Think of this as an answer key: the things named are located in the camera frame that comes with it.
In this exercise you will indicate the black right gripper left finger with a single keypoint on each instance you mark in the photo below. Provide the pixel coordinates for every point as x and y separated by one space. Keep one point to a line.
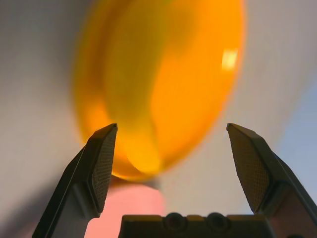
81 178

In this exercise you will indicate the yellow toy banana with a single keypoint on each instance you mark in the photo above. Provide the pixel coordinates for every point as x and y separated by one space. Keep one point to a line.
133 99

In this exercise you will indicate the pink plate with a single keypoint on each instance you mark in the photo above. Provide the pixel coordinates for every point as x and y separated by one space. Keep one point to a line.
128 203

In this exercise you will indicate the yellow plate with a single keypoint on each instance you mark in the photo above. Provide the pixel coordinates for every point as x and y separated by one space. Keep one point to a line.
193 86

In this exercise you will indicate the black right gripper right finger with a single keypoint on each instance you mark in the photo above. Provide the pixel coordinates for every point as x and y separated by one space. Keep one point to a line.
260 173

